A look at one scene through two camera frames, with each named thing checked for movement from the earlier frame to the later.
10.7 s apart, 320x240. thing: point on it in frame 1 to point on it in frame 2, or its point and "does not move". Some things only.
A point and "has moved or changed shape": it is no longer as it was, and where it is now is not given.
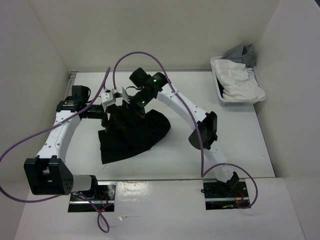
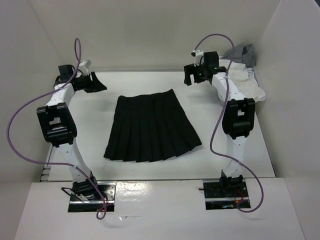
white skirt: (237, 81) does not move
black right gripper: (134, 111) to (190, 69)
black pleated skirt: (128, 133) has moved or changed shape
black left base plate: (103, 200) does not move
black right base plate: (232, 194) does not move
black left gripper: (104, 118) to (95, 86)
